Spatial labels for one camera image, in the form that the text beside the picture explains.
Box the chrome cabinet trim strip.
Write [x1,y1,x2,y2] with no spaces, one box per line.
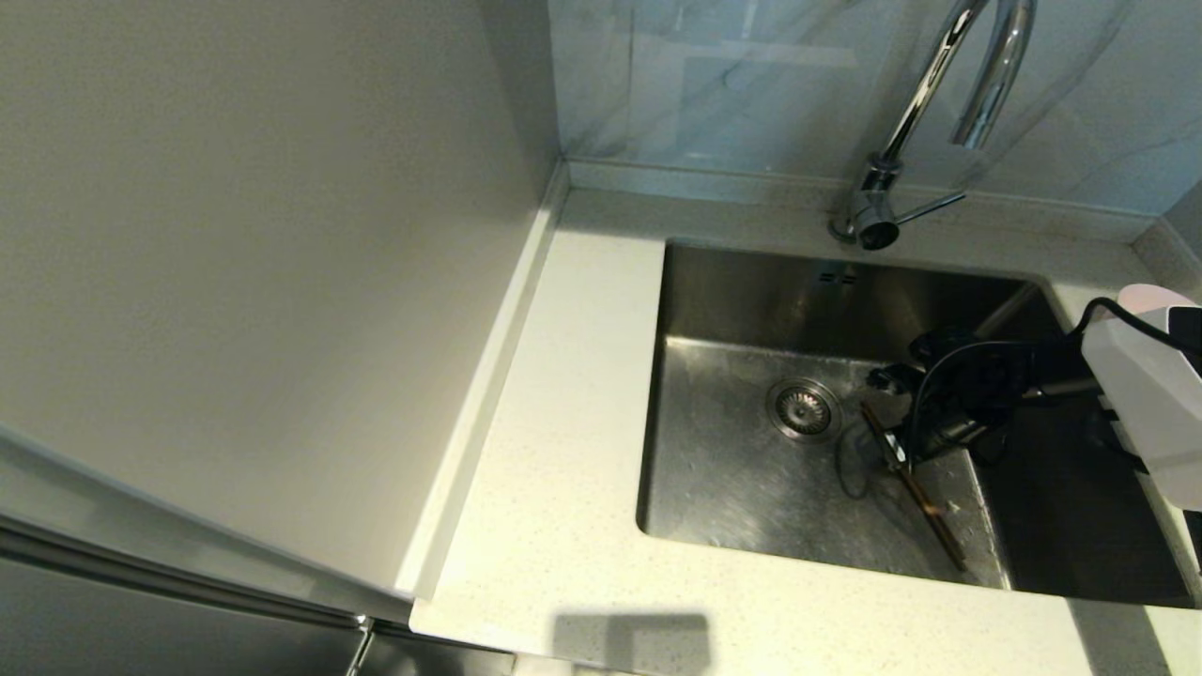
[0,512,414,632]

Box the beige tall cabinet side panel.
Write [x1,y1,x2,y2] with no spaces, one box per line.
[0,0,569,602]

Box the grey tall cabinet door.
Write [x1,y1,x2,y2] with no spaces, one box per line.
[0,552,517,676]

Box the pale pink bowl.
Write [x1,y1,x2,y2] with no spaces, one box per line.
[1116,284,1195,315]

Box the chrome gooseneck faucet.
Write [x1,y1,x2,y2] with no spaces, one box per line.
[826,0,1036,252]

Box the chrome cabinet handle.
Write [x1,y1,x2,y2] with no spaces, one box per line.
[344,614,377,676]

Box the stainless steel sink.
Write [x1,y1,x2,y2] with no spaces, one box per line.
[636,239,1198,609]

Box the round metal sink strainer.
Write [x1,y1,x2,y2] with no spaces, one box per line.
[764,377,843,445]

